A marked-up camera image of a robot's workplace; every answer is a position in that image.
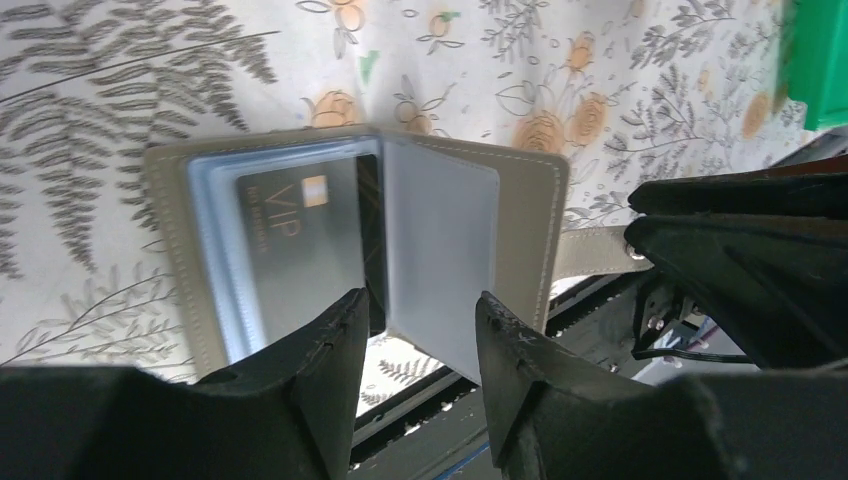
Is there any green bin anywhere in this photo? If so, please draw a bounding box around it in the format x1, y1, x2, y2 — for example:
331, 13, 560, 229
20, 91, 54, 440
775, 0, 847, 131

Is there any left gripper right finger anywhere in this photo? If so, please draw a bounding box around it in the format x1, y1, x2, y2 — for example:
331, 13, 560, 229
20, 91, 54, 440
475, 292, 847, 479

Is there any grey card holder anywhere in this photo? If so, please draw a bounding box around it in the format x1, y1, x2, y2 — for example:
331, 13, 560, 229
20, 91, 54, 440
142, 124, 654, 387

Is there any floral table mat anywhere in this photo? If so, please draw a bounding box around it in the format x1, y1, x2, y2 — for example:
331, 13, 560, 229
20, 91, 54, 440
1, 1, 817, 382

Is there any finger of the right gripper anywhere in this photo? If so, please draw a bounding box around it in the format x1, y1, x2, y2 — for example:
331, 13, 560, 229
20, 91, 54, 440
624, 214, 847, 369
628, 170, 847, 216

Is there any black VIP card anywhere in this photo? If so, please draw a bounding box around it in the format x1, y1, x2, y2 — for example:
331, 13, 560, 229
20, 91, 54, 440
235, 154, 386, 342

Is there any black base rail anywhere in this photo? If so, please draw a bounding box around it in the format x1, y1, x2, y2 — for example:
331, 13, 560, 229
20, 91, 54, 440
347, 271, 750, 480

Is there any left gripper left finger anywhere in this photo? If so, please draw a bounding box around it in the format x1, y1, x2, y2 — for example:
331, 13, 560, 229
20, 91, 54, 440
1, 289, 369, 479

